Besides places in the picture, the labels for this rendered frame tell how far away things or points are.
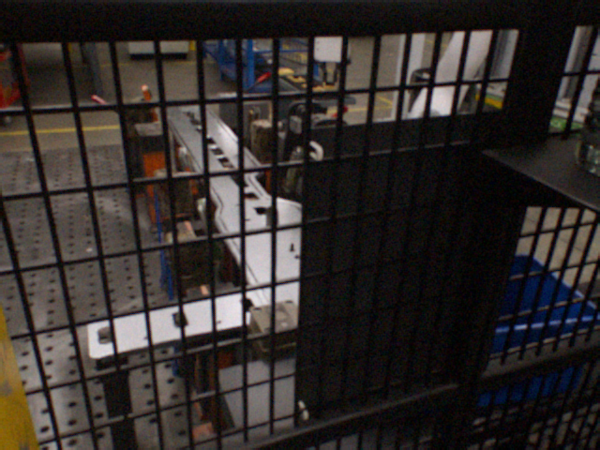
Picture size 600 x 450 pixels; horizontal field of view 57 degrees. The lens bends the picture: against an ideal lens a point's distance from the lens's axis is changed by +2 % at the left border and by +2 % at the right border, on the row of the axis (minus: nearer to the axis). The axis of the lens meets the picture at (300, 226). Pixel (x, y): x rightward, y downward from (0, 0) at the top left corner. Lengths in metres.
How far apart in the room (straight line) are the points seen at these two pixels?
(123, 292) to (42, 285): 0.23
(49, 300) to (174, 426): 0.59
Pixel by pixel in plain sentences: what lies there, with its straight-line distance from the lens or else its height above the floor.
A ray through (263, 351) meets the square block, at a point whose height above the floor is 1.03.
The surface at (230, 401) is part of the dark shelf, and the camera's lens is 0.77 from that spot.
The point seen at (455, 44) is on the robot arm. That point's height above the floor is 1.35.
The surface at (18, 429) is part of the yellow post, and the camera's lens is 0.38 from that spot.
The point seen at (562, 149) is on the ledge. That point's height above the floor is 1.43.
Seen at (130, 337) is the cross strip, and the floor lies 1.00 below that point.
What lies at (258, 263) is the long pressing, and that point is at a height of 1.00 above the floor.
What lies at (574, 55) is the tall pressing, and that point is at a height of 0.71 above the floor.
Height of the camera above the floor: 1.58
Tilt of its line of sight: 28 degrees down
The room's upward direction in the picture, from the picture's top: 2 degrees clockwise
